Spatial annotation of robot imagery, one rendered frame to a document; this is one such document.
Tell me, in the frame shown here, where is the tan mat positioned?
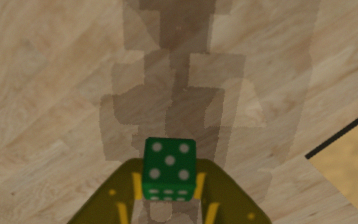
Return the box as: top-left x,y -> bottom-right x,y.
305,118 -> 358,209

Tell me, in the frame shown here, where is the green die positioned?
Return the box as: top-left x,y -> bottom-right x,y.
141,137 -> 197,201

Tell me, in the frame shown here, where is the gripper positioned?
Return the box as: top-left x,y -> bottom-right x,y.
67,158 -> 272,224

